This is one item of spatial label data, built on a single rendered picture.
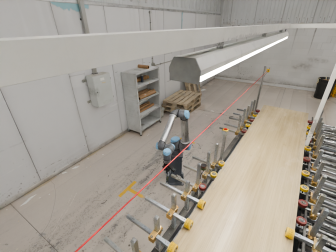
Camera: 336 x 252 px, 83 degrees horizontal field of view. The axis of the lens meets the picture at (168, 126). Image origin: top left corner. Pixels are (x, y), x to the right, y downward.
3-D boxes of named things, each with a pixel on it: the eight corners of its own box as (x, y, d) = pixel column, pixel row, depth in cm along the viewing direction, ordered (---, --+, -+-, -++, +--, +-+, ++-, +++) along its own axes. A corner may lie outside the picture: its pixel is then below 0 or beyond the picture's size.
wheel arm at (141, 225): (126, 218, 171) (125, 215, 170) (129, 215, 174) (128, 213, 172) (171, 251, 146) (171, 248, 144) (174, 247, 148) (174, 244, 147)
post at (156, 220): (156, 251, 172) (153, 217, 149) (158, 248, 175) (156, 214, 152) (159, 253, 170) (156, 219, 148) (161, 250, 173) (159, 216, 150)
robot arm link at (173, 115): (171, 106, 267) (153, 146, 230) (179, 107, 262) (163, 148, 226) (172, 111, 276) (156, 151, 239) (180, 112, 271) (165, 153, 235)
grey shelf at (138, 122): (128, 131, 500) (120, 71, 426) (149, 118, 566) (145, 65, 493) (141, 135, 478) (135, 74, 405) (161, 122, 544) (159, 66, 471)
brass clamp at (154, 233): (147, 239, 155) (147, 236, 152) (157, 227, 165) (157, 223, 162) (153, 244, 152) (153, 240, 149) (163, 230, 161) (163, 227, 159)
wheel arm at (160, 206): (144, 199, 189) (144, 197, 187) (146, 197, 192) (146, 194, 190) (188, 226, 164) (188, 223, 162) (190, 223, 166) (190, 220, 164)
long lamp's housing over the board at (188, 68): (169, 79, 67) (168, 56, 63) (277, 38, 239) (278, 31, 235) (199, 84, 61) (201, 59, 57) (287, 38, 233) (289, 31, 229)
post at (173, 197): (171, 228, 189) (171, 194, 166) (173, 225, 192) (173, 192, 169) (174, 230, 187) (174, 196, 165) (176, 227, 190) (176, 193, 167)
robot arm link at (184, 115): (182, 144, 313) (179, 106, 266) (192, 146, 307) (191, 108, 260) (179, 150, 303) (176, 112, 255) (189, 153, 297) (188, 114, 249)
